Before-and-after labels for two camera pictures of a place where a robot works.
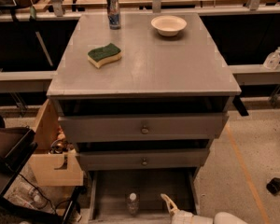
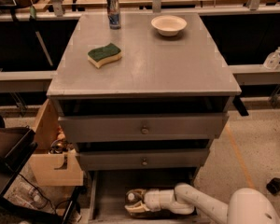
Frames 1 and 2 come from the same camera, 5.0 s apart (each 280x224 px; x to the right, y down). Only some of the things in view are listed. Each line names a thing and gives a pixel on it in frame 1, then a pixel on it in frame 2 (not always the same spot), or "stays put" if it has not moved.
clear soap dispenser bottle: (273, 59) stays put
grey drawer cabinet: (150, 95) stays put
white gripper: (184, 217) to (152, 200)
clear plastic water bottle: (133, 203) stays put
